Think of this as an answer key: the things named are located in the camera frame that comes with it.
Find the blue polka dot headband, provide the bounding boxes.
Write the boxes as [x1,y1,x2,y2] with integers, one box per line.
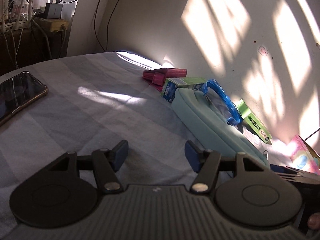
[202,79,242,126]

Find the green white toothpaste box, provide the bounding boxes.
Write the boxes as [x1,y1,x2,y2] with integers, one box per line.
[236,99,272,145]

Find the green blue toothpaste box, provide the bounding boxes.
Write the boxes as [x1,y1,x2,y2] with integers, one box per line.
[161,77,206,102]

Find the person's right hand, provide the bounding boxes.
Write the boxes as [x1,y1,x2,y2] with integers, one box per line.
[308,213,320,230]

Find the teal zip pouch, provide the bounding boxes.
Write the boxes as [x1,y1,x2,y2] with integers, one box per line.
[171,88,270,168]

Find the black smartphone gold case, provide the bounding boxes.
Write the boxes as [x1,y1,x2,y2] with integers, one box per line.
[0,71,48,126]

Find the dark cluttered side table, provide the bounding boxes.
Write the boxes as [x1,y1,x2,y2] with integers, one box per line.
[1,0,75,75]

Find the white flat power cable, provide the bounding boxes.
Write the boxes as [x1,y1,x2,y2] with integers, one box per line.
[304,127,320,141]

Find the black hanging cable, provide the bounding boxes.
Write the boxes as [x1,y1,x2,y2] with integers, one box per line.
[93,0,126,53]

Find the white wall sticker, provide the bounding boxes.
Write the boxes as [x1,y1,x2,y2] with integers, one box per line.
[258,46,268,57]

